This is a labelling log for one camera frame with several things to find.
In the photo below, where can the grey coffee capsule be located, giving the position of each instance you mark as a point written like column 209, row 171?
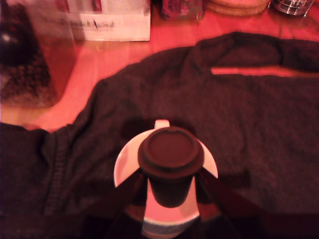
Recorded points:
column 170, row 152

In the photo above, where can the white coffee cup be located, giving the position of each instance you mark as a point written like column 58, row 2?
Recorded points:
column 127, row 161

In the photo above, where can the dark knitted cloth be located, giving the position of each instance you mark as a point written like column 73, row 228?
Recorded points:
column 249, row 124

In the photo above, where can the brown pet kibble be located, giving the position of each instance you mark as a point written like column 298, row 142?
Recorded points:
column 27, row 84

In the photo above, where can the clear container with white lid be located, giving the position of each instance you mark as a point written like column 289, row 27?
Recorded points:
column 57, row 62

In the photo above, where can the white cardboard can tray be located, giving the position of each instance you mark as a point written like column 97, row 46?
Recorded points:
column 119, row 27

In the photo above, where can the black round scoop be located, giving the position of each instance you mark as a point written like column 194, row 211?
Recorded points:
column 12, row 42

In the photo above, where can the white labelled tin can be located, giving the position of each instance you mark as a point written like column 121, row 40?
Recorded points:
column 124, row 5
column 82, row 5

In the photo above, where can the floral tissue box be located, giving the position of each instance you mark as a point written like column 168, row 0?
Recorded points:
column 182, row 10

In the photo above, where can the round cork trivets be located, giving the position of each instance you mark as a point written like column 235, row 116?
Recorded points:
column 236, row 7

